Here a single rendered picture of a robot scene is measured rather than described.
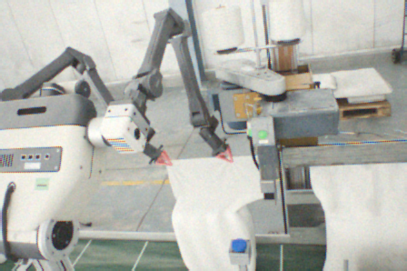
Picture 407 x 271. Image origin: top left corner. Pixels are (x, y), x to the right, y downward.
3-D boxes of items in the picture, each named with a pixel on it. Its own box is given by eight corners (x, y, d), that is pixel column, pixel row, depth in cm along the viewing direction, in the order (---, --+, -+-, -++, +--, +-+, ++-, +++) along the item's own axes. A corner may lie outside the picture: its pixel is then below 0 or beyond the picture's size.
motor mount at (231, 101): (222, 124, 162) (216, 93, 155) (224, 118, 168) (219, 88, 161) (281, 119, 154) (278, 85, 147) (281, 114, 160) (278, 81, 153)
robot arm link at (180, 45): (159, 27, 132) (182, 19, 127) (166, 26, 137) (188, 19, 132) (188, 127, 141) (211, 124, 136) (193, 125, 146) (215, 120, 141)
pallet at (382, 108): (286, 124, 418) (285, 113, 412) (286, 101, 489) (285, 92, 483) (391, 115, 384) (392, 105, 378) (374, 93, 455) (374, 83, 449)
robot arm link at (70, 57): (66, 52, 156) (73, 39, 148) (89, 71, 159) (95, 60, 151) (-9, 107, 127) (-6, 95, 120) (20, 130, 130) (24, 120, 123)
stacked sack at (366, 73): (328, 90, 430) (327, 79, 424) (326, 80, 466) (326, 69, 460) (384, 86, 407) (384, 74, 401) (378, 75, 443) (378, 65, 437)
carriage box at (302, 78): (263, 152, 155) (255, 89, 142) (266, 123, 184) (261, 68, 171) (318, 149, 148) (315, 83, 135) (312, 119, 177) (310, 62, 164)
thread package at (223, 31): (203, 55, 137) (195, 12, 130) (212, 46, 152) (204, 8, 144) (243, 49, 132) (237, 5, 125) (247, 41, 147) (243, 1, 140)
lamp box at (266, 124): (253, 146, 116) (250, 123, 113) (253, 140, 120) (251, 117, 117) (274, 145, 114) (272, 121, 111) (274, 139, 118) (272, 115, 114)
